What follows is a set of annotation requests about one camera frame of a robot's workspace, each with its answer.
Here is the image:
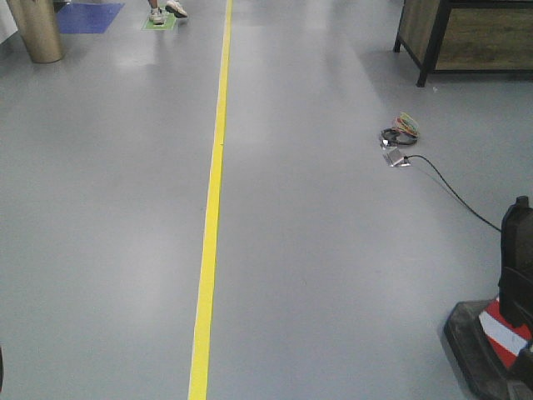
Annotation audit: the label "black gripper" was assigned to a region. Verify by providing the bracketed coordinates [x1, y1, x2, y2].
[498, 267, 532, 329]

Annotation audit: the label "brake pad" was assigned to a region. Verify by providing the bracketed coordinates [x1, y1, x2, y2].
[501, 196, 532, 272]

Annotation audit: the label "right red white cone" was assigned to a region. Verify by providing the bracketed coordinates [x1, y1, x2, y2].
[443, 293, 533, 400]

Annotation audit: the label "silver floor socket box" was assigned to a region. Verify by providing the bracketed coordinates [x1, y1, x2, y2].
[383, 148, 411, 168]

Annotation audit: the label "wooden black-framed cabinet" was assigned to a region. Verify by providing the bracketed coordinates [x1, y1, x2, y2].
[393, 0, 532, 88]

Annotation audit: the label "yellow floor tape line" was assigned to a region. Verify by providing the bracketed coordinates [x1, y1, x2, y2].
[187, 1, 233, 399]

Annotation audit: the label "person's white sneakers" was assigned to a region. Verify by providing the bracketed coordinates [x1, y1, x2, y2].
[147, 0, 188, 26]

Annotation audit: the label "blue floor mat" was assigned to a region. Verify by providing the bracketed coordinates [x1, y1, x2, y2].
[57, 2, 124, 34]

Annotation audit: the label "black floor cable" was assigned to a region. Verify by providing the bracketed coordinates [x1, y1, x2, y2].
[403, 154, 505, 233]

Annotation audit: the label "coiled cable bundle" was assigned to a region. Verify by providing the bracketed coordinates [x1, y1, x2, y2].
[379, 111, 421, 149]

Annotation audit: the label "gold cylindrical post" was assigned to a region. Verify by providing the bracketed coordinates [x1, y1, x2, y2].
[7, 0, 64, 63]

